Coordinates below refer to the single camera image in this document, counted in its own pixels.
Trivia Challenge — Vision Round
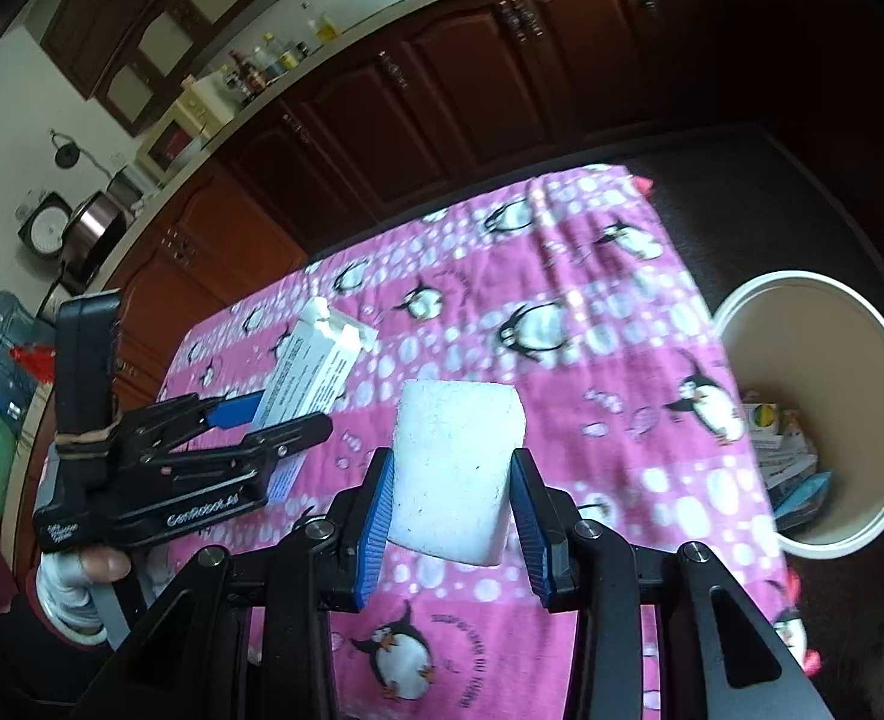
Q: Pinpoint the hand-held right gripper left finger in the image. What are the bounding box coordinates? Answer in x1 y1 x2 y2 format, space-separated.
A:
74 448 396 720

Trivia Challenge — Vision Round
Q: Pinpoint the green white packet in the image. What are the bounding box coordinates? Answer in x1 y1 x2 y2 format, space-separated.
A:
742 401 783 439

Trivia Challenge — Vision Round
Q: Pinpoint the pink penguin print blanket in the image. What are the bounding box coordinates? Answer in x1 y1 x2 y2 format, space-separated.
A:
155 161 822 720

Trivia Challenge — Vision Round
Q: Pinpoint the person's left forearm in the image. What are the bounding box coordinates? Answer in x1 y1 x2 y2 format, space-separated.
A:
0 592 124 720

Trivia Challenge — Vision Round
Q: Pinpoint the row of condiment bottles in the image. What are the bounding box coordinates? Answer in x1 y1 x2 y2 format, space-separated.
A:
219 7 339 104

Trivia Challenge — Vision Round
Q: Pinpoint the person's left hand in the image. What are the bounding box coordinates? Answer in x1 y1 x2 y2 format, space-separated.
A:
35 546 137 644

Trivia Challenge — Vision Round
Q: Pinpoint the white cardboard box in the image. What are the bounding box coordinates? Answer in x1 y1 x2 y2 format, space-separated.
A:
251 298 366 500

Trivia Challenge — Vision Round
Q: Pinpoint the cream countertop box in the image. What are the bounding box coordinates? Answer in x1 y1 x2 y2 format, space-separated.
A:
137 81 234 179

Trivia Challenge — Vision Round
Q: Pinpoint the black hanging ladle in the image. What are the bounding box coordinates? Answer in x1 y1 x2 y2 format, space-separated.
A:
50 129 85 170

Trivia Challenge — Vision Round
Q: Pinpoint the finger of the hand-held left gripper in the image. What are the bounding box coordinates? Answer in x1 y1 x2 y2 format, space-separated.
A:
116 392 267 458
172 412 335 481

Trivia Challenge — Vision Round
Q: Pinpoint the white foam block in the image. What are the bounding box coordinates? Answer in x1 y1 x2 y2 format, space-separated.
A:
386 379 529 569

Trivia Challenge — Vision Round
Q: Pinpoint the white round appliance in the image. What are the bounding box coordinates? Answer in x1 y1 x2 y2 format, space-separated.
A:
17 191 77 257

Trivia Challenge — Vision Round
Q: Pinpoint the steel cooking pot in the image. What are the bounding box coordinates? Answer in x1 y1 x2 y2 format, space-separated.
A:
58 190 130 287

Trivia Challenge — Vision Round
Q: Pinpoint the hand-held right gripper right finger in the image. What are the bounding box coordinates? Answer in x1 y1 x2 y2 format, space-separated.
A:
509 448 837 720

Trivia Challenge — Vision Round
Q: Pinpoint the brown wooden wall cabinet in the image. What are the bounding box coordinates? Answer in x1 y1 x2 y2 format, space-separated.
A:
37 0 279 137

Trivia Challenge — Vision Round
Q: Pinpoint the beige round bin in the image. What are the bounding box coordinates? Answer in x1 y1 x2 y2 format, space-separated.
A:
712 270 884 560

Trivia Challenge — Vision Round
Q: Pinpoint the brown wooden kitchen cabinet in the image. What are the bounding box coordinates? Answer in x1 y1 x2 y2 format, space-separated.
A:
101 0 795 421

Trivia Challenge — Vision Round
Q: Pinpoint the teal packet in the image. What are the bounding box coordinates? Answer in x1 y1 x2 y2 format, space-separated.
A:
773 471 834 533

